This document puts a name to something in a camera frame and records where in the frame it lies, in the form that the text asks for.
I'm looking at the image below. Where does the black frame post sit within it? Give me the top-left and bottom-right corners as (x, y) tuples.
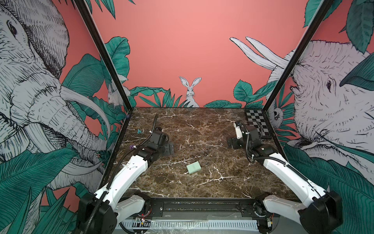
(262, 0), (334, 112)
(74, 0), (132, 111)

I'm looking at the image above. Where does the left black frame post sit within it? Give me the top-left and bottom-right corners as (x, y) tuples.
(74, 0), (132, 111)

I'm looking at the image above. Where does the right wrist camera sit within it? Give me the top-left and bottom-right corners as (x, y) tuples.
(234, 121), (243, 139)

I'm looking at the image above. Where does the black white checkerboard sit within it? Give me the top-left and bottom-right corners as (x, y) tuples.
(244, 109), (271, 139)

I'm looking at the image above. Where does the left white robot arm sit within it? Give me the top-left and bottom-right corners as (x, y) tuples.
(75, 127), (174, 234)

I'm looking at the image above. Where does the white slotted cable duct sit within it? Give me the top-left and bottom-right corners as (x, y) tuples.
(121, 219), (259, 232)

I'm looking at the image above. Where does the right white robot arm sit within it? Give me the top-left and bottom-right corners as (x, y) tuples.
(227, 121), (343, 234)

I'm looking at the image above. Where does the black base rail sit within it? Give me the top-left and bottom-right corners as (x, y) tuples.
(133, 198), (275, 219)

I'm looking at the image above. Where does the right black frame post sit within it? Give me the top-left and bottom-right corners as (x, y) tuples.
(262, 0), (334, 112)

